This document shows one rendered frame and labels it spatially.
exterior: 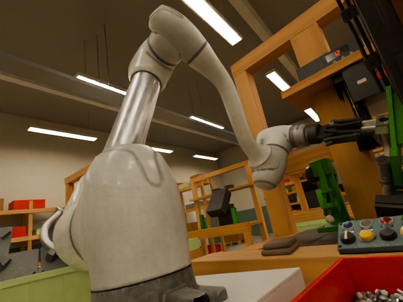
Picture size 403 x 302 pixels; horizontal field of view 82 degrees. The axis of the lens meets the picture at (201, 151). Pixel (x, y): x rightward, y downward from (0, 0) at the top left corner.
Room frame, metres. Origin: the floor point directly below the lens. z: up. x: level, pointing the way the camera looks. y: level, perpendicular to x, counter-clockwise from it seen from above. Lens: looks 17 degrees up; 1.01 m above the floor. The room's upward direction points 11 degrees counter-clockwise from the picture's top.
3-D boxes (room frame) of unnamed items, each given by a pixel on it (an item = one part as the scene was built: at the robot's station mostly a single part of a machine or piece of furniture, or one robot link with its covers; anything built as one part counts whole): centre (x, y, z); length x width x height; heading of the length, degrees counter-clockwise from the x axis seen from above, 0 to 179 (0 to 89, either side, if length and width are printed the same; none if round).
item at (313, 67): (0.97, -0.60, 1.59); 0.15 x 0.07 x 0.07; 48
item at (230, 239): (10.13, -0.77, 0.22); 1.20 x 0.81 x 0.44; 147
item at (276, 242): (0.70, -0.16, 0.91); 0.10 x 0.08 x 0.03; 148
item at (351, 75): (0.84, -0.73, 1.42); 0.17 x 0.12 x 0.15; 48
